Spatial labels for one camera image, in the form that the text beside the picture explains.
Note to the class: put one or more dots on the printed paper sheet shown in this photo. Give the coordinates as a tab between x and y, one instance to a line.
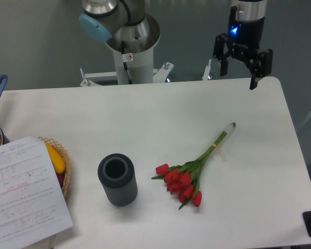
32	206

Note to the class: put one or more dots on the yellow fruit in basket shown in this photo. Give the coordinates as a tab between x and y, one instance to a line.
57	160

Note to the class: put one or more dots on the woven wicker basket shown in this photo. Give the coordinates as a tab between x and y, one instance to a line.
64	154

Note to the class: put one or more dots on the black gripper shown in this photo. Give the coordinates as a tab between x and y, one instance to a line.
246	21

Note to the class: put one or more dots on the red tulip bouquet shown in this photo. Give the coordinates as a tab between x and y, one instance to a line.
184	180

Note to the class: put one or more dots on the dark grey ribbed vase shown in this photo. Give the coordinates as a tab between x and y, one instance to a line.
117	175

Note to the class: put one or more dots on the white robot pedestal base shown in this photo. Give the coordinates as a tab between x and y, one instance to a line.
130	68

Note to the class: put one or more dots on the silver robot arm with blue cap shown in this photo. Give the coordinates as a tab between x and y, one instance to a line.
131	34

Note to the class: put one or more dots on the red fruit in basket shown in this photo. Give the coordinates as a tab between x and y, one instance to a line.
61	179

